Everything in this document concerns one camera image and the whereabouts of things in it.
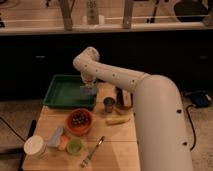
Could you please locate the blue sponge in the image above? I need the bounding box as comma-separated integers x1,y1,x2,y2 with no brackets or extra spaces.
80,86,98,96

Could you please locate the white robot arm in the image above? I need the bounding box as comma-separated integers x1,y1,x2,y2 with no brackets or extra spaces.
73,47,194,171

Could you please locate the green plastic tray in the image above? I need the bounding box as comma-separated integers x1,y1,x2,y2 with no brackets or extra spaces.
43,75,96,110

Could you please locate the small metal cup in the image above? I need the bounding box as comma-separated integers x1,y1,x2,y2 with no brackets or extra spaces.
103,97,115,113

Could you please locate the dark brown bowl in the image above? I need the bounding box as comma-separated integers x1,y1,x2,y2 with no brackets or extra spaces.
116,88,133,110

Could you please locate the wooden block in bowl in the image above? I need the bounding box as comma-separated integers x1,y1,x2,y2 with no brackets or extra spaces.
122,90,132,107

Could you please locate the orange bowl with grapes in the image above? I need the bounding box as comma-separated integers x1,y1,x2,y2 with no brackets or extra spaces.
65,108,93,136

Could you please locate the white remote on shelf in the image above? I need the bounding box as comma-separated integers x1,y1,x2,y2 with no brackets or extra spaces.
86,0,99,25

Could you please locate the small green cup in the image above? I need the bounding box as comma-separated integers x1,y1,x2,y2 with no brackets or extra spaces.
66,138,83,155

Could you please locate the light blue cloth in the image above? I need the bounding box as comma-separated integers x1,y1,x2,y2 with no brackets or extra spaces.
47,126,63,148

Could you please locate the orange toy block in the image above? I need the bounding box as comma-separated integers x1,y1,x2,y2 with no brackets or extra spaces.
58,135,69,151

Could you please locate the metal fork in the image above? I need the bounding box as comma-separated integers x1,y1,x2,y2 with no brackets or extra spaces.
80,136,105,168

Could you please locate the dark blue floor device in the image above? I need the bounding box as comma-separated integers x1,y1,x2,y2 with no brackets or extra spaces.
187,91,212,108

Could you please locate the black cable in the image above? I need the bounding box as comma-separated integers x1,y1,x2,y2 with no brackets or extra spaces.
185,103,198,152

